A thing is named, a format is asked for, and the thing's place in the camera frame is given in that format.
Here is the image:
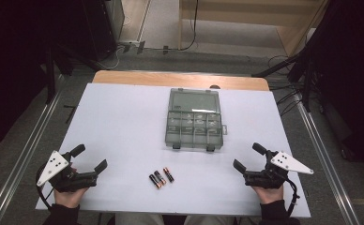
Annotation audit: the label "white table board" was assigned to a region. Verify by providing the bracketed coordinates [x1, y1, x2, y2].
[35, 82, 311, 218]

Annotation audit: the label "black and copper battery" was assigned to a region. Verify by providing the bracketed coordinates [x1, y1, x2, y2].
[153, 170, 168, 187]
[148, 173, 163, 190]
[162, 167, 175, 184]

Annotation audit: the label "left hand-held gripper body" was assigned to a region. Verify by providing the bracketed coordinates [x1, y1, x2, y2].
[36, 150, 99, 193]

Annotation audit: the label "black hanging cable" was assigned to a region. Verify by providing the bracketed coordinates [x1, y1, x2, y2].
[179, 0, 200, 52]

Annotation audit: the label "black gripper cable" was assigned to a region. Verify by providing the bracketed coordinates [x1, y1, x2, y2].
[282, 174, 301, 218]
[35, 163, 56, 211]

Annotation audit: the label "dark cabinet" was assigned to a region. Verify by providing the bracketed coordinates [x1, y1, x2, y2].
[82, 0, 126, 62]

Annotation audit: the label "metal floor rail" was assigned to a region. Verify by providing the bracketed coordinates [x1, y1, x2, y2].
[295, 99, 361, 225]
[0, 92, 63, 225]

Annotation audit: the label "person's right hand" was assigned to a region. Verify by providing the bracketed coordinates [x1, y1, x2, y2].
[251, 184, 285, 205]

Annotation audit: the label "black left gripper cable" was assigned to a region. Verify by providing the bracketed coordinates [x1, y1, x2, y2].
[35, 163, 56, 211]

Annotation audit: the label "black floor cables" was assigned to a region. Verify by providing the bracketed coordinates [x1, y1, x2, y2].
[267, 54, 306, 118]

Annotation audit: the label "clear plastic compartment box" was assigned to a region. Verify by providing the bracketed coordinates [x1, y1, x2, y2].
[164, 87, 228, 154]

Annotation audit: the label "black metal stand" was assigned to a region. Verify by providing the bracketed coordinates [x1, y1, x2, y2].
[250, 52, 315, 113]
[44, 43, 103, 106]

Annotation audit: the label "white floor cable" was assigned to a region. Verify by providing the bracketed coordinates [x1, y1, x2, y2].
[95, 43, 131, 71]

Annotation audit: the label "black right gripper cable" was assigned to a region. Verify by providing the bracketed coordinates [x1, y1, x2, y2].
[282, 174, 301, 218]

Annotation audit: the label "light wooden shelf unit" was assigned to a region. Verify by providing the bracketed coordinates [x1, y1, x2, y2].
[177, 0, 330, 58]

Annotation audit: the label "person's left hand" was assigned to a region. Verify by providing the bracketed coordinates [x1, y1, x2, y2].
[53, 167, 89, 209]

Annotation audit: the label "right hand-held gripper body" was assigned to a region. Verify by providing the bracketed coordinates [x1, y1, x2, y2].
[243, 149, 315, 190]

